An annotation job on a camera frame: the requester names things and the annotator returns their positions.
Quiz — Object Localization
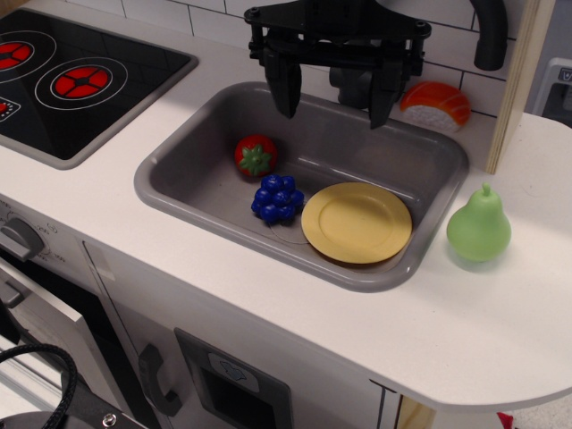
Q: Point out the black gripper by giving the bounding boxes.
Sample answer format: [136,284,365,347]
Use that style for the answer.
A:
[244,1,432,130]

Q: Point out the blue toy blueberries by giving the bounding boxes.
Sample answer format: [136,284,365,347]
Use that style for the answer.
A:
[251,174,305,224]

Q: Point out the grey toy sink basin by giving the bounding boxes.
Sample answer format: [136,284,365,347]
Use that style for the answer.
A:
[134,82,468,292]

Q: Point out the yellow toy plate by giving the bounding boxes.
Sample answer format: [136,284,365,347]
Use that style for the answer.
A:
[301,182,413,265]

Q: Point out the dark grey toy faucet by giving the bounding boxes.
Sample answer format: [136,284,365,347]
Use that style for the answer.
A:
[329,0,509,111]

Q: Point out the salmon sushi toy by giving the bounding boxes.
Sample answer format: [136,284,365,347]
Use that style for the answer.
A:
[400,80,471,132]

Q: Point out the red toy strawberry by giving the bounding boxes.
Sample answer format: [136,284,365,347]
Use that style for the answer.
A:
[234,134,278,177]

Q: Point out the wooden side panel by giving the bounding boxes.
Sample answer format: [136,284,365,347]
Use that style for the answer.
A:
[484,0,555,174]

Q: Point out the green toy pear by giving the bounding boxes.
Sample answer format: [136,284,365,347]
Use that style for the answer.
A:
[446,182,512,263]

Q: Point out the grey appliance in background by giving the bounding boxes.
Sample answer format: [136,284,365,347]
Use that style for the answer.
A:
[532,57,571,128]

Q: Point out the black toy stovetop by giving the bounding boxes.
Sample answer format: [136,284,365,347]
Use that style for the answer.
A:
[1,8,198,170]

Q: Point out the grey ice dispenser panel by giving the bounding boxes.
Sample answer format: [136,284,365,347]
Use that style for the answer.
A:
[174,328,294,428]

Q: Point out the grey oven knob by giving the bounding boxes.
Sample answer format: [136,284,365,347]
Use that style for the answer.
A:
[1,218,45,262]

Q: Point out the white oven door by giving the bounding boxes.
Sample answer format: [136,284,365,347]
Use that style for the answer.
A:
[1,260,105,394]

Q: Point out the grey cabinet door handle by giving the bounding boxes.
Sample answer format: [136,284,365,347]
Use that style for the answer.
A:
[139,343,182,417]

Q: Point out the black braided cable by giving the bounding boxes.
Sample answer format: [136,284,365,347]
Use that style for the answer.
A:
[0,343,81,429]

